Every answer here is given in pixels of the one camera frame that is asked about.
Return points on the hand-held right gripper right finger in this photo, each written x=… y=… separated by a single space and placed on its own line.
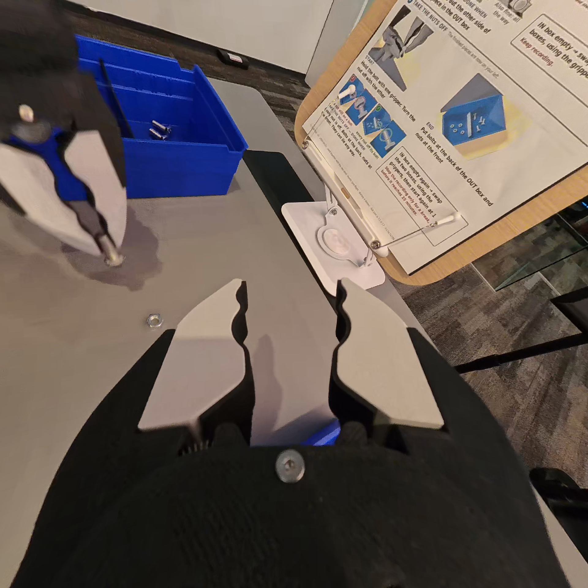
x=386 y=363

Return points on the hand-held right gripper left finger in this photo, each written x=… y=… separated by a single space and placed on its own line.
x=202 y=363

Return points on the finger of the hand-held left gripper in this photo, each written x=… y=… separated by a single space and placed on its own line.
x=108 y=179
x=32 y=193

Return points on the silver hex nut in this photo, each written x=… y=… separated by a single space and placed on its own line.
x=117 y=262
x=149 y=321

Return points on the blue plastic bin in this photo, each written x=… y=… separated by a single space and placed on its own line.
x=183 y=160
x=324 y=436

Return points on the black bin divider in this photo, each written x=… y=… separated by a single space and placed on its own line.
x=117 y=105

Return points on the black framed display stand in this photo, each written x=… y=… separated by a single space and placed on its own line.
x=528 y=351

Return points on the wooden document stand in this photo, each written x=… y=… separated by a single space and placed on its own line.
x=298 y=225

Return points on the black desk mat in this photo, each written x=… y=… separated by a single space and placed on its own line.
x=275 y=179

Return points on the small black floor device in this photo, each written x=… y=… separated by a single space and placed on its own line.
x=234 y=59

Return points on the printed paper sheet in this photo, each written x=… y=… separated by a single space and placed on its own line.
x=459 y=115

